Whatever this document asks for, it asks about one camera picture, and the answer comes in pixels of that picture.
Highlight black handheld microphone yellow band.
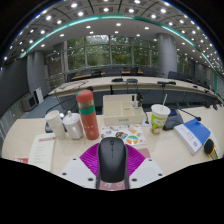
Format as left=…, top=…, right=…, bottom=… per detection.
left=203, top=138, right=219, bottom=160

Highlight dark office chairs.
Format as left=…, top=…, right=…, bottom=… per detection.
left=68, top=65, right=211, bottom=89

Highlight white document red header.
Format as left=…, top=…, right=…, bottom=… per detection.
left=28, top=133, right=56, bottom=172

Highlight red thermos bottle green band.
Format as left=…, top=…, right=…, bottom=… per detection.
left=75, top=89, right=101, bottom=141

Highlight round ceiling lights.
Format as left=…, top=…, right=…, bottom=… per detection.
left=1, top=0, right=224, bottom=73

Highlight blue and white book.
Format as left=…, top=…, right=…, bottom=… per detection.
left=173, top=117, right=212, bottom=156

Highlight beige desk organizer box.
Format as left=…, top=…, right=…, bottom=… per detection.
left=102, top=94, right=146, bottom=127

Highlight green printed cup with straw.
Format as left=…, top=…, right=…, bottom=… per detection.
left=149, top=94, right=172, bottom=135

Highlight pink printed mouse pad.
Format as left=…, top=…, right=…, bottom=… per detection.
left=99, top=147, right=152, bottom=192

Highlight long curved conference desk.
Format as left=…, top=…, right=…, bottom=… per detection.
left=49, top=75, right=219, bottom=98

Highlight colourful sticker sheet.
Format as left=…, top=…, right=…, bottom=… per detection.
left=99, top=123, right=147, bottom=147

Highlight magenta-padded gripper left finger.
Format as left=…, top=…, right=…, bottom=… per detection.
left=59, top=143, right=103, bottom=190

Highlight black computer mouse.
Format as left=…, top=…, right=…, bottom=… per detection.
left=97, top=136, right=128, bottom=184

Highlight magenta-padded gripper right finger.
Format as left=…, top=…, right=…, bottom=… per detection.
left=124, top=143, right=166, bottom=190

